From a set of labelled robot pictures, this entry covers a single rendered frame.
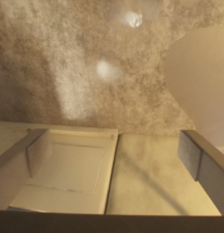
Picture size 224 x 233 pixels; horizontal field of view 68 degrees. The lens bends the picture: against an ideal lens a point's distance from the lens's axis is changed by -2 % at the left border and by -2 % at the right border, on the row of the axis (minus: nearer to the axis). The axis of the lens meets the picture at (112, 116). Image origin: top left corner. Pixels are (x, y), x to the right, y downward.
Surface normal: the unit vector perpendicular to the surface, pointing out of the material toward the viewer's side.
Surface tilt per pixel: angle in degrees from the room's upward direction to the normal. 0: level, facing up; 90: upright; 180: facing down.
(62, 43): 0
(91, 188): 90
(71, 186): 90
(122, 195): 90
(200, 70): 0
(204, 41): 0
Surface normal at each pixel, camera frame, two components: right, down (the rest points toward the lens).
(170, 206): -0.06, -0.77
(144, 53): -0.15, 0.64
